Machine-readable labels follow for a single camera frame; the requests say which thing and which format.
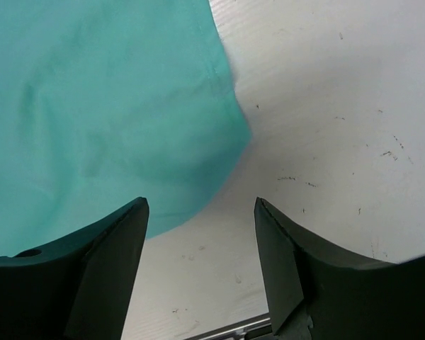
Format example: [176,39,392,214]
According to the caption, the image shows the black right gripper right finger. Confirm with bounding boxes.
[254,198,425,339]

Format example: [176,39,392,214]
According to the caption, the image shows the teal t shirt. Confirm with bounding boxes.
[0,1,251,256]

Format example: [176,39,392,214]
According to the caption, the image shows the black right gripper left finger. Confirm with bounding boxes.
[0,198,149,339]

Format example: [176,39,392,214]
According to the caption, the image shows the aluminium table edge rail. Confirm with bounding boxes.
[186,314,276,340]

